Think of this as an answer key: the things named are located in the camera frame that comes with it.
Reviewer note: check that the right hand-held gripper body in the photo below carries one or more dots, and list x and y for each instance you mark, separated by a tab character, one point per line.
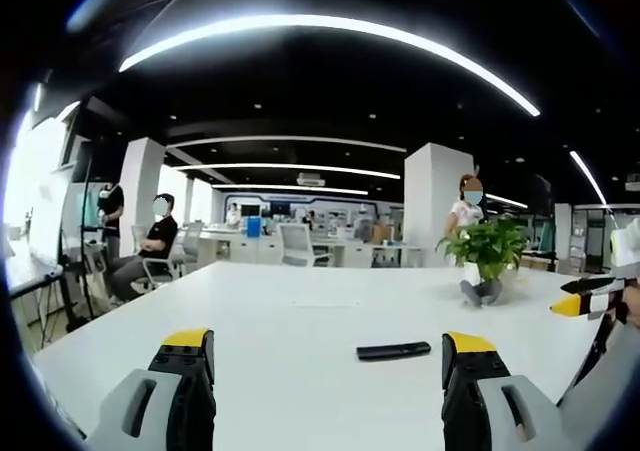
625	251

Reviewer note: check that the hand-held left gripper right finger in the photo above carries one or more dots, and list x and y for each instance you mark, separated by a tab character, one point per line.
470	386

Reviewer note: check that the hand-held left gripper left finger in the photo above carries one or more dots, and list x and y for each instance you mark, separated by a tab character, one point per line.
185	386

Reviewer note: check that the black remote control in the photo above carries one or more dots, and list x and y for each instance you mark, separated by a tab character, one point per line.
393	350

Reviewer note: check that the green potted plant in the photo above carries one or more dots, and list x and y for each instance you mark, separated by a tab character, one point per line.
487	251

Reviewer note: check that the black tripod stand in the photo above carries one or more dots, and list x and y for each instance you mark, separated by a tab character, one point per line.
82	251

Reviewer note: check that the white office desk row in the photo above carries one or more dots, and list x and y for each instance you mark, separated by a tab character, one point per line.
300	251

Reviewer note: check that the white mesh office chair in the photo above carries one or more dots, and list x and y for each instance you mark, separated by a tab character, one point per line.
299	246

